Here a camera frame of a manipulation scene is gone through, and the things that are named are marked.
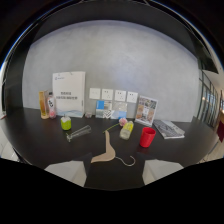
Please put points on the green white-capped jar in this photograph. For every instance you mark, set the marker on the green white-capped jar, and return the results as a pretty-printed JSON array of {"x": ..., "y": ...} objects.
[{"x": 66, "y": 123}]

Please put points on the white paper bag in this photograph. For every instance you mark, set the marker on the white paper bag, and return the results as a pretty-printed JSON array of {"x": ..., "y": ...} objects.
[{"x": 69, "y": 94}]

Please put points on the yellow-capped clear bottle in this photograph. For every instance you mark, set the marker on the yellow-capped clear bottle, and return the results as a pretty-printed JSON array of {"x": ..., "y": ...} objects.
[{"x": 126, "y": 130}]

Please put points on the blue photo card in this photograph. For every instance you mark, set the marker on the blue photo card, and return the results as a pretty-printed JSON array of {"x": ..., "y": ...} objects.
[{"x": 99, "y": 109}]

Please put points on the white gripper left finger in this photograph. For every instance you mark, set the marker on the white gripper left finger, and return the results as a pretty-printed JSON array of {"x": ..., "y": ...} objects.
[{"x": 70, "y": 169}]

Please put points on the wooden clothes hanger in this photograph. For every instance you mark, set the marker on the wooden clothes hanger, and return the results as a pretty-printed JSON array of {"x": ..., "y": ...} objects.
[{"x": 107, "y": 150}]

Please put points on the pink drink bottle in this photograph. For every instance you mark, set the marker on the pink drink bottle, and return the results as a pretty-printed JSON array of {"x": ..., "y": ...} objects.
[{"x": 51, "y": 106}]

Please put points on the black white patterned card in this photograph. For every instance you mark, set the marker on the black white patterned card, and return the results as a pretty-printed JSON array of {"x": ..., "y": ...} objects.
[{"x": 107, "y": 110}]

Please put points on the small clear box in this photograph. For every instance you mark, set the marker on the small clear box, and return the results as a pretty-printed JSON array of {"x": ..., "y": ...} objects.
[{"x": 88, "y": 115}]

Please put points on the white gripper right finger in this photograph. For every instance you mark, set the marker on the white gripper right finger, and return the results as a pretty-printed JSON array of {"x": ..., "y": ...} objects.
[{"x": 160, "y": 170}]

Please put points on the clear glass measuring cylinder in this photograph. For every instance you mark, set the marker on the clear glass measuring cylinder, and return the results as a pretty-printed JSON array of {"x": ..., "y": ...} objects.
[{"x": 78, "y": 132}]

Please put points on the red plastic cup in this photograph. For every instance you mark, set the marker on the red plastic cup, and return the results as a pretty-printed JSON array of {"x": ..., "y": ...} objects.
[{"x": 147, "y": 137}]

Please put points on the clear packet with blue card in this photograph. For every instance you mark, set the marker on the clear packet with blue card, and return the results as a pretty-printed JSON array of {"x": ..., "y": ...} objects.
[{"x": 119, "y": 110}]

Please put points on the standing picture brochure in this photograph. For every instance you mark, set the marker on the standing picture brochure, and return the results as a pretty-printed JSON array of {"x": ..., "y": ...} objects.
[{"x": 146, "y": 111}]

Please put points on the white wall socket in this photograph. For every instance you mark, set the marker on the white wall socket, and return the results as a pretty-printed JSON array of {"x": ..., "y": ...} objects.
[
  {"x": 120, "y": 95},
  {"x": 132, "y": 97},
  {"x": 94, "y": 93},
  {"x": 107, "y": 94}
]

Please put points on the pink flower with stem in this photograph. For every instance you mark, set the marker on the pink flower with stem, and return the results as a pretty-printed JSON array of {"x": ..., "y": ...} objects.
[{"x": 122, "y": 122}]

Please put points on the grey magazine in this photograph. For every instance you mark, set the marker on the grey magazine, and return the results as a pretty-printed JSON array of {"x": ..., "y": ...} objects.
[{"x": 168, "y": 129}]

